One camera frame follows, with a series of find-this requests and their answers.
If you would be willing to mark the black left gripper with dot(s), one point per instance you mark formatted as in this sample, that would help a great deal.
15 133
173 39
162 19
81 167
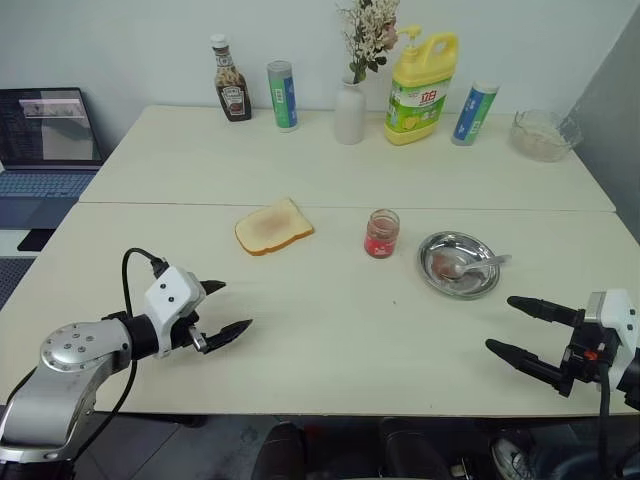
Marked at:
186 334

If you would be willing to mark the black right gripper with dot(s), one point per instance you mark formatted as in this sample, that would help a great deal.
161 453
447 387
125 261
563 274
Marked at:
582 350

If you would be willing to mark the metal spoon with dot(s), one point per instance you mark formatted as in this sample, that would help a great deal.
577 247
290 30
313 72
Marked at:
492 261

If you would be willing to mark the slice of toast bread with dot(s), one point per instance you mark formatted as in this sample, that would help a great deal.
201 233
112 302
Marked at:
272 227

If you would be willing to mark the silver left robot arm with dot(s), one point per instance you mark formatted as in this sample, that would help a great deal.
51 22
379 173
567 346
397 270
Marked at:
65 350

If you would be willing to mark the small glass jam jar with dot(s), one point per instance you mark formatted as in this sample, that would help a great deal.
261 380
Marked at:
381 242

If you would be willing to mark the white sneaker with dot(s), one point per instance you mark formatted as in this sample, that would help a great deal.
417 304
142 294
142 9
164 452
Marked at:
510 457

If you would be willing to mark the round metal plate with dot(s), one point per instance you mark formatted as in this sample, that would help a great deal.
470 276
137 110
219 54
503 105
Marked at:
435 250

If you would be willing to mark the dark rounded shape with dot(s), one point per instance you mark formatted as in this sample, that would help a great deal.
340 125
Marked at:
415 450
280 450

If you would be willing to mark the clear glass bowl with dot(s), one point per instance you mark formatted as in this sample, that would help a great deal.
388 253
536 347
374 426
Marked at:
542 140

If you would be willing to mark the flat black pad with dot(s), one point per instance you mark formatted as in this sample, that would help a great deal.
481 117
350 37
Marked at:
35 240

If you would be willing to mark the dark textured floor mat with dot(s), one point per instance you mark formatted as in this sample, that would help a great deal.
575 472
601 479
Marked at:
12 280

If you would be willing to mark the ketchup bottle with white cap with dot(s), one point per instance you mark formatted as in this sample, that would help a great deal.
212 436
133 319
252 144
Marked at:
232 95

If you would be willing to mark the green and blue cylinder can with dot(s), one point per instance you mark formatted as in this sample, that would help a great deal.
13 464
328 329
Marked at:
282 100
472 117

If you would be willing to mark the white ceramic vase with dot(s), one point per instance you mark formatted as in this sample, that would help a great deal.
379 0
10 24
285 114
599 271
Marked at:
350 117

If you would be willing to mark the open laptop computer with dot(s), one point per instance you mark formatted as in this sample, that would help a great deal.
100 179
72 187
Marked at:
45 150

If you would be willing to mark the yellow dish soap pump bottle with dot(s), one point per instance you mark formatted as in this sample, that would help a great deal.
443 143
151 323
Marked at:
417 100

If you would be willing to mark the dried flower bouquet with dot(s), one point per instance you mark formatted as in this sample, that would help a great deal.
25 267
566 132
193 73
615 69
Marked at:
367 35

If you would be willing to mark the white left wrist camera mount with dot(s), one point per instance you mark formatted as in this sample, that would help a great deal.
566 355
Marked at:
170 295

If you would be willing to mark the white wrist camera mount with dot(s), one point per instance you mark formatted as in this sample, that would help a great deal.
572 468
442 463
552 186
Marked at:
170 295
617 310

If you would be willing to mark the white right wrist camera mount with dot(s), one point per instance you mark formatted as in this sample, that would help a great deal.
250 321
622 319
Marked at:
617 310

